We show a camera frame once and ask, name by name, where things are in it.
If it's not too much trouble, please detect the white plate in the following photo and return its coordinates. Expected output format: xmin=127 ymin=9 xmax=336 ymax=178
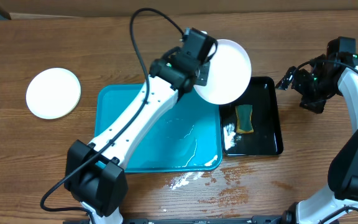
xmin=25 ymin=68 xmax=81 ymax=119
xmin=194 ymin=39 xmax=252 ymax=105

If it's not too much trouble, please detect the green yellow sponge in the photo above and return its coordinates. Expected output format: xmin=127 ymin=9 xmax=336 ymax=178
xmin=236 ymin=105 xmax=254 ymax=134

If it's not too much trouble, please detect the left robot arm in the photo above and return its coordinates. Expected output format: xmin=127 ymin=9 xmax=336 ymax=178
xmin=64 ymin=28 xmax=218 ymax=223

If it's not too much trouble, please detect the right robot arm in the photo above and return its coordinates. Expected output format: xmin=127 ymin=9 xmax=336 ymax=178
xmin=272 ymin=37 xmax=358 ymax=223

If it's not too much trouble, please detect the teal plastic tray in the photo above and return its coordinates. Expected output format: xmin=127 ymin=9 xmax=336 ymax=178
xmin=94 ymin=84 xmax=223 ymax=173

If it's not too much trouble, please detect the black rectangular tray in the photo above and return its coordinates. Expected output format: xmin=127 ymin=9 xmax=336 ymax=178
xmin=219 ymin=77 xmax=283 ymax=156

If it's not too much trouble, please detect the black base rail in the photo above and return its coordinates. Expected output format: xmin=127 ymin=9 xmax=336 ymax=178
xmin=62 ymin=215 xmax=291 ymax=224

